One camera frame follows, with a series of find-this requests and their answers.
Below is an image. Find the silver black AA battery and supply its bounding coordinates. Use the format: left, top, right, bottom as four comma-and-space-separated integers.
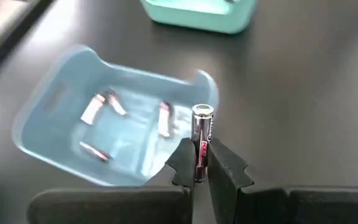
78, 141, 111, 163
105, 89, 129, 117
191, 103, 215, 184
80, 93, 107, 126
157, 100, 175, 139

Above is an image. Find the blue plastic bin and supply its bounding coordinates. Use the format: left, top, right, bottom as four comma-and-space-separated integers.
11, 44, 220, 188

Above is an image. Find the teal plastic bin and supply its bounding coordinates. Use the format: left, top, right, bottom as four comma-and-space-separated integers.
139, 0, 258, 35

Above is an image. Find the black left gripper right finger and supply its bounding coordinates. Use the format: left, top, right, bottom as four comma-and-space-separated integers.
207, 137, 358, 224

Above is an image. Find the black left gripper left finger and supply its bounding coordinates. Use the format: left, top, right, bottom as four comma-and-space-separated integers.
27, 136, 198, 224

